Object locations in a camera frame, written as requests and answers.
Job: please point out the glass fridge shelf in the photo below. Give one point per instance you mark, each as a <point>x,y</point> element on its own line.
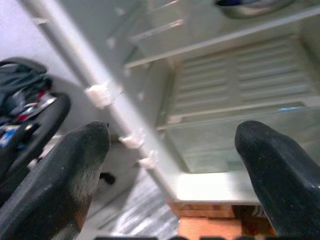
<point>225,37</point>

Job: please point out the clear crisper drawer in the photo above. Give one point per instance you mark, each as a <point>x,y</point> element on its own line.
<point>212,150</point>

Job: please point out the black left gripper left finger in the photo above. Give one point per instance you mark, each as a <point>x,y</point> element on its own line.
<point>55,190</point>

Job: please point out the glass crisper cover shelf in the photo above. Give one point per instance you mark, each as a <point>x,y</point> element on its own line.
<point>225,116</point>

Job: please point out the small black floor object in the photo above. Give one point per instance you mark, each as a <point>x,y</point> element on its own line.
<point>108,178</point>

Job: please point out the white open fridge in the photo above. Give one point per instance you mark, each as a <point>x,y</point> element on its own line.
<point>212,75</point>

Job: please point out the wooden fridge stand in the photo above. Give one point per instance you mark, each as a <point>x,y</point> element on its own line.
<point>205,222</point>

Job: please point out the white plastic clip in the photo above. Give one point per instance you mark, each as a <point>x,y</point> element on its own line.
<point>148,160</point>
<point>98,95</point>
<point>132,140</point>

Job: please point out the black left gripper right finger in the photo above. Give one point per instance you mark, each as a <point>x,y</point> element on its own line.
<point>282,180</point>

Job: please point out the metal bowl in fridge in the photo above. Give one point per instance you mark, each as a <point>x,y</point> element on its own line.
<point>250,13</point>

